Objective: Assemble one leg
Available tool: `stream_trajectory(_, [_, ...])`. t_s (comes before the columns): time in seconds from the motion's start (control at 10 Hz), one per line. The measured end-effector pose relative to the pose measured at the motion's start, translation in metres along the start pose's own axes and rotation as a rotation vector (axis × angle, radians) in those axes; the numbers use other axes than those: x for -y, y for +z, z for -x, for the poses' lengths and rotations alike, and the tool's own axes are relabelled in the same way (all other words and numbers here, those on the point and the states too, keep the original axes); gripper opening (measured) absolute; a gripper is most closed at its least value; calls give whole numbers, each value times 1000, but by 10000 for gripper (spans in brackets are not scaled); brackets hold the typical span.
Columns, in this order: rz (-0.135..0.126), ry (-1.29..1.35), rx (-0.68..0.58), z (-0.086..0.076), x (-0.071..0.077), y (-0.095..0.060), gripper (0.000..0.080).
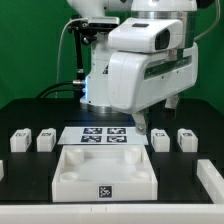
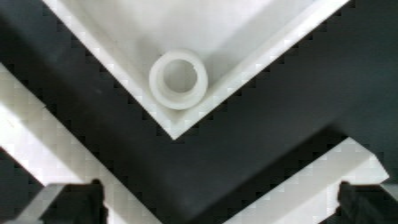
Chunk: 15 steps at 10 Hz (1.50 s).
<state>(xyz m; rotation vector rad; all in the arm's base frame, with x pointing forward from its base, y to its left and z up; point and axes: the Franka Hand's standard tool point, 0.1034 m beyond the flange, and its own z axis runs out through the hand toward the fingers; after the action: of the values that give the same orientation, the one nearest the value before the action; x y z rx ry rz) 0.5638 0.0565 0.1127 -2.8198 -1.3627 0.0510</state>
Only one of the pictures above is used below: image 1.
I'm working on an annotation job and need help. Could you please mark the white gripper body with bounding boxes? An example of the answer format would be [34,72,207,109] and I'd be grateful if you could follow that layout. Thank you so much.
[108,43,198,113]

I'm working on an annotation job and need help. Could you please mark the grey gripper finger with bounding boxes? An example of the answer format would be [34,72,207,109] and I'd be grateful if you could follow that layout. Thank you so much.
[163,94,179,119]
[132,111,147,135]

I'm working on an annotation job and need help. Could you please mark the white square tabletop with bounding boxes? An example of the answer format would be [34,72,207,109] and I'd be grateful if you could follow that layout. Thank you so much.
[52,145,158,202]

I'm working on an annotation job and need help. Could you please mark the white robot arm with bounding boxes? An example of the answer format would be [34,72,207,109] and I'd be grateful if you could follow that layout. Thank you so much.
[67,0,199,135]

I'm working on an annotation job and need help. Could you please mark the white marker sheet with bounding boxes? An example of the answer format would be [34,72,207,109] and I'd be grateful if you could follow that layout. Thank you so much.
[58,127,148,145]

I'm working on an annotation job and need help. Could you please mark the white obstacle fence right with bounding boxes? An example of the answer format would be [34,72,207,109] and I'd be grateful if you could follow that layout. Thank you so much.
[197,159,224,205]

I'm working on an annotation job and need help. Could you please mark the white obstacle piece left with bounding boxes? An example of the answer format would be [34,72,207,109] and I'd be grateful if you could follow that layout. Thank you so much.
[0,160,4,181]

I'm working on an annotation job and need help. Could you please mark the black camera stand pole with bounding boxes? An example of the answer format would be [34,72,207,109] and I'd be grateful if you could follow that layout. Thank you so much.
[73,14,84,101]

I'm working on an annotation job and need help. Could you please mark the black base cables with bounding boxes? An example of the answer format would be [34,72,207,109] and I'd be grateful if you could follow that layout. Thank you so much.
[35,79,86,100]

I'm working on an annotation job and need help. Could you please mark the black camera on stand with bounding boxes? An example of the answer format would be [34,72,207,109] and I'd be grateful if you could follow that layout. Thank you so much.
[68,16,120,34]

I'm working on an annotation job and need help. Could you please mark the grey camera cable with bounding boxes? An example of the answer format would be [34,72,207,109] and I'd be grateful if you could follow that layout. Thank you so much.
[55,18,83,99]

